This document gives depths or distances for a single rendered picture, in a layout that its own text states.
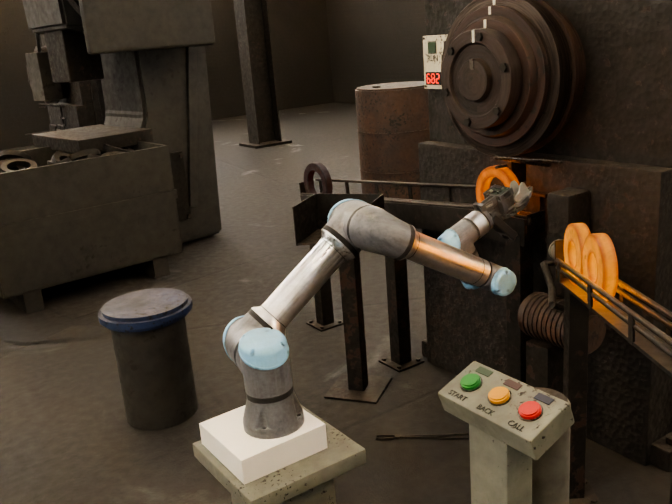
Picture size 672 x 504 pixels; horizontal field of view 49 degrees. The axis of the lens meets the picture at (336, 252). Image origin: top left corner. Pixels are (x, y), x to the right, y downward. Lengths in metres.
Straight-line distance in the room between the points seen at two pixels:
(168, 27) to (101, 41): 0.42
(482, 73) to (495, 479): 1.15
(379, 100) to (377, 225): 3.31
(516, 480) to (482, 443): 0.09
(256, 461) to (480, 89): 1.18
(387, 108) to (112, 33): 1.86
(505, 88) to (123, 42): 2.70
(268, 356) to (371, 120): 3.55
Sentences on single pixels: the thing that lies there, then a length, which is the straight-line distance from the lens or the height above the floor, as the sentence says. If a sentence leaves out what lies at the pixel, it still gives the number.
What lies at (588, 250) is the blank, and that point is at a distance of 1.78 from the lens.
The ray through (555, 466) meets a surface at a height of 0.40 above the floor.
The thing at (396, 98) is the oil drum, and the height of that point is 0.81.
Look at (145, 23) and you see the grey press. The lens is 4.42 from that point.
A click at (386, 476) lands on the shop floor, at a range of 2.29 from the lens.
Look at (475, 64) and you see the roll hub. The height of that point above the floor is 1.16.
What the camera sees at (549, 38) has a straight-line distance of 2.11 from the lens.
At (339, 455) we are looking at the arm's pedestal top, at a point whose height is 0.30.
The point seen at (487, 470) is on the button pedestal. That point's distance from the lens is 1.49.
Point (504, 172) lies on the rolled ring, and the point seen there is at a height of 0.83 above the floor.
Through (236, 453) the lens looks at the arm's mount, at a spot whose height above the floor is 0.36.
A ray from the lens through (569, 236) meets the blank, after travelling 1.92.
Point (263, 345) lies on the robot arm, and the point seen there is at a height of 0.59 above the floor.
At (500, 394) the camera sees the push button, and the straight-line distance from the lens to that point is 1.42.
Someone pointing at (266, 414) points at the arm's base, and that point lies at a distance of 1.79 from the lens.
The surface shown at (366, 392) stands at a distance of 2.73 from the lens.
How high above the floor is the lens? 1.28
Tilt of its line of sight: 17 degrees down
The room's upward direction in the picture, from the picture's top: 5 degrees counter-clockwise
